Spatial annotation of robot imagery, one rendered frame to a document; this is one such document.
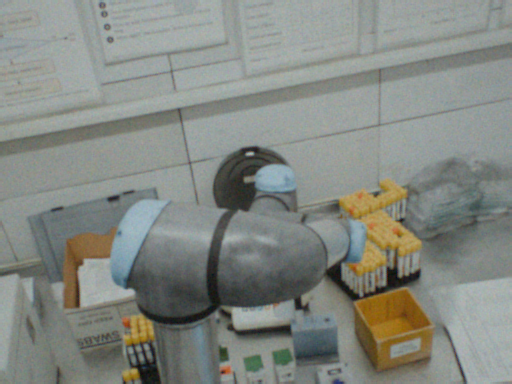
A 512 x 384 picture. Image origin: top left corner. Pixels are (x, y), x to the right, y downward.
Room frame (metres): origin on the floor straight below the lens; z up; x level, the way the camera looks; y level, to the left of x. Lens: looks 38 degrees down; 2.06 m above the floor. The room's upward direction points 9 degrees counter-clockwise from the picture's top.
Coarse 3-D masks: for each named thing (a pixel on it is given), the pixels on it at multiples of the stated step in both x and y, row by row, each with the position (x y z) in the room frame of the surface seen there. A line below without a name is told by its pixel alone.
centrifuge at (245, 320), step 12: (228, 312) 1.19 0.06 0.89; (240, 312) 1.16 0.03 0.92; (252, 312) 1.15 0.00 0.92; (264, 312) 1.15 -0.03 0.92; (228, 324) 1.16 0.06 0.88; (240, 324) 1.13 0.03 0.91; (252, 324) 1.13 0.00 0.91; (264, 324) 1.12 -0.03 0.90; (276, 324) 1.12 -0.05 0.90; (288, 324) 1.12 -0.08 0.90
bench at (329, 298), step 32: (480, 224) 1.40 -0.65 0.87; (448, 256) 1.29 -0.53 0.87; (480, 256) 1.28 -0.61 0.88; (320, 288) 1.25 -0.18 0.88; (416, 288) 1.20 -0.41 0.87; (64, 320) 1.27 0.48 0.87; (224, 320) 1.18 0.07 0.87; (352, 320) 1.12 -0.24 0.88; (64, 352) 1.16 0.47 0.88; (96, 352) 1.14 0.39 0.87; (256, 352) 1.06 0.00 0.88; (352, 352) 1.02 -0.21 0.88; (448, 352) 0.98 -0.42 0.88
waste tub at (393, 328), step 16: (368, 304) 1.08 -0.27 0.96; (384, 304) 1.09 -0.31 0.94; (400, 304) 1.10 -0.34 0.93; (416, 304) 1.05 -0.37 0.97; (368, 320) 1.08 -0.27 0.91; (384, 320) 1.09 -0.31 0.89; (400, 320) 1.09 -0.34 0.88; (416, 320) 1.05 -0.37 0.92; (368, 336) 1.00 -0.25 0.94; (384, 336) 1.05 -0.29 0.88; (400, 336) 0.96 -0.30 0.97; (416, 336) 0.97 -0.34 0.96; (432, 336) 0.97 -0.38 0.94; (368, 352) 1.00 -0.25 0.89; (384, 352) 0.96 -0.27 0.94; (400, 352) 0.96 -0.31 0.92; (416, 352) 0.97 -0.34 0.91; (384, 368) 0.96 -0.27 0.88
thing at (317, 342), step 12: (312, 324) 1.03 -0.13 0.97; (324, 324) 1.03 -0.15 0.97; (336, 324) 1.02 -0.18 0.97; (300, 336) 1.02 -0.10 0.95; (312, 336) 1.02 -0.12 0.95; (324, 336) 1.02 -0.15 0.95; (336, 336) 1.02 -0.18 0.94; (300, 348) 1.02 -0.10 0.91; (312, 348) 1.02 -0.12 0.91; (324, 348) 1.02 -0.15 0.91; (336, 348) 1.02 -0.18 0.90; (300, 360) 1.01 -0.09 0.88; (312, 360) 1.01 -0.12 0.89; (324, 360) 1.00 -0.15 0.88; (336, 360) 1.00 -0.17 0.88
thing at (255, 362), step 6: (246, 360) 0.99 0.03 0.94; (252, 360) 0.98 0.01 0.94; (258, 360) 0.98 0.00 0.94; (246, 366) 0.97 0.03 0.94; (252, 366) 0.97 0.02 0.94; (258, 366) 0.96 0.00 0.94; (246, 372) 0.96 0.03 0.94; (252, 372) 0.96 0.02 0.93; (258, 372) 0.96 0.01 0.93; (264, 372) 0.95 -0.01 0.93; (246, 378) 0.98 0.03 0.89; (252, 378) 0.95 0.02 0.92; (258, 378) 0.95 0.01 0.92; (264, 378) 0.95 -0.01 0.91
